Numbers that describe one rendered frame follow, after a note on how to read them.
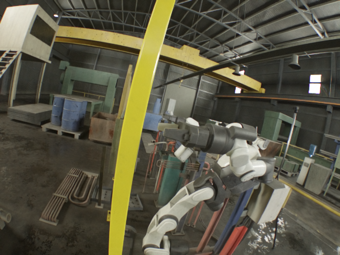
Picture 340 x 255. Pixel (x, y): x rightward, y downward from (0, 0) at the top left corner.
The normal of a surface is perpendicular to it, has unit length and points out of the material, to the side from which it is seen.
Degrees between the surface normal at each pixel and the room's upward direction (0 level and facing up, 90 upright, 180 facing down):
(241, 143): 44
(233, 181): 100
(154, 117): 90
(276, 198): 90
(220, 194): 90
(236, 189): 109
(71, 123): 90
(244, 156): 134
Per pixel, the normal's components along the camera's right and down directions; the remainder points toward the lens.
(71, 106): 0.37, 0.20
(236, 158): 0.01, 0.80
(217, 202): 0.07, 0.15
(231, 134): -0.94, -0.18
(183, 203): -0.15, 0.49
